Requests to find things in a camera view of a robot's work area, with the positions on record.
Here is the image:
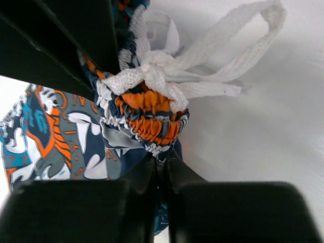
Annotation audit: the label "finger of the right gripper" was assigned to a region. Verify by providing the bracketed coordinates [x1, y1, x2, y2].
[37, 0, 120, 74]
[1, 1, 95, 100]

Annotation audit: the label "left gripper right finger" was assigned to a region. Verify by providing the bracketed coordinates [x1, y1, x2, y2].
[166, 152, 321, 242]

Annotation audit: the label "patterned orange blue shorts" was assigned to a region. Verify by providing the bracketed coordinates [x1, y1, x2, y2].
[0, 0, 287, 236]

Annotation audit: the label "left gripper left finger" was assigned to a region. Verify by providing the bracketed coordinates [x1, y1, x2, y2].
[1, 155, 157, 242]

